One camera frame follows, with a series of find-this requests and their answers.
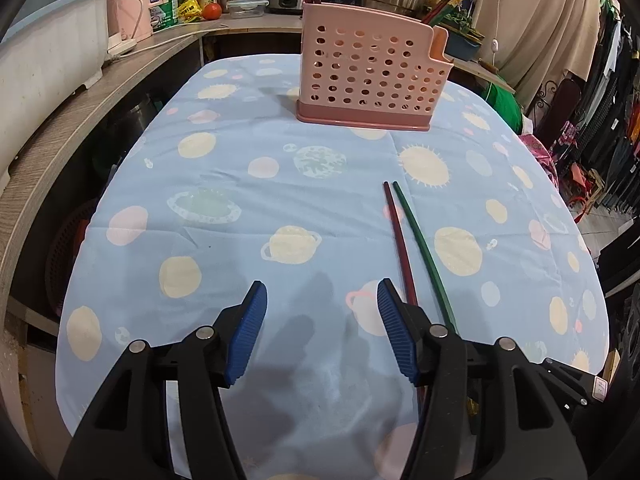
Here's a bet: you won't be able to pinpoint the rack of hanging clothes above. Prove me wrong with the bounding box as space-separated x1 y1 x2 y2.
565 0 640 211

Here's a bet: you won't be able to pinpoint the green bag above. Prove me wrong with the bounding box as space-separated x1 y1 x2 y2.
487 80 526 133

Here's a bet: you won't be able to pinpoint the beige curtain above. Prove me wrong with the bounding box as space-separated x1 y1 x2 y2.
472 0 608 111

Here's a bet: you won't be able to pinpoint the white cord with switch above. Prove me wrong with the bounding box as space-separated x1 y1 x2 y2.
487 0 506 68

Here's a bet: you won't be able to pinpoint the pink kitchen appliance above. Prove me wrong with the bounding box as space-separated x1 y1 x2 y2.
109 0 170 46

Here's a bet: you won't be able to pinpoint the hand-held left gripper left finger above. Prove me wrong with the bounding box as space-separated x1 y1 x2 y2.
57 281 269 480

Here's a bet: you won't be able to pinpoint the blue planet print tablecloth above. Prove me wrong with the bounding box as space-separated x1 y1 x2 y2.
55 55 611 480

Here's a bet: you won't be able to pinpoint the white plastic tub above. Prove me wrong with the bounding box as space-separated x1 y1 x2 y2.
0 0 113 181

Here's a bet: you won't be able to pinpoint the green packet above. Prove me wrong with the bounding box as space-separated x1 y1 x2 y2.
152 0 180 28

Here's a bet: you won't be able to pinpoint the pink floral cloth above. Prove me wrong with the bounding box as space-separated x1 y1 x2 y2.
520 132 558 181

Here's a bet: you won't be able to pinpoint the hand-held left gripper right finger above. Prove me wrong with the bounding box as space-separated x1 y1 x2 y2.
377 279 589 480

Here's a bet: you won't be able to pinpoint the green chopstick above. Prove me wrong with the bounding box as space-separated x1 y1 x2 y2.
392 180 460 336
432 0 475 28

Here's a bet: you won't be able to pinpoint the pink perforated utensil basket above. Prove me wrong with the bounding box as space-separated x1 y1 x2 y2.
295 2 455 132

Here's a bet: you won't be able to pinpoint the glass food container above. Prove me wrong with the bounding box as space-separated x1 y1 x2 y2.
226 0 271 19

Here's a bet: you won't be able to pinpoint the blue plastic basin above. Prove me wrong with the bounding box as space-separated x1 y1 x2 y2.
445 35 486 61

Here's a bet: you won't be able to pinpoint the green leafy vegetables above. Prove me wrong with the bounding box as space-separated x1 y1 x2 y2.
440 10 486 41

